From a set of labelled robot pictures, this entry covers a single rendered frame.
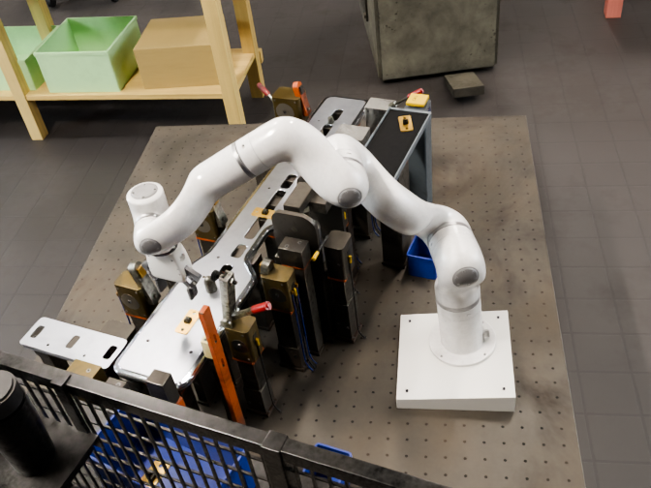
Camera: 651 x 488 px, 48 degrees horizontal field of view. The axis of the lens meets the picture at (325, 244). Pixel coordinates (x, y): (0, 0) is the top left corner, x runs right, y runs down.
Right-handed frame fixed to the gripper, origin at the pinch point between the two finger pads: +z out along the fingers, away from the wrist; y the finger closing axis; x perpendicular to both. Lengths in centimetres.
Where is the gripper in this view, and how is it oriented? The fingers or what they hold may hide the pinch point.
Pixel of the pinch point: (177, 289)
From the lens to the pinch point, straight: 190.0
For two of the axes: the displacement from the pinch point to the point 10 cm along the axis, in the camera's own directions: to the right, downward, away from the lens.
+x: -3.8, 6.4, -6.7
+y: -9.2, -1.8, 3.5
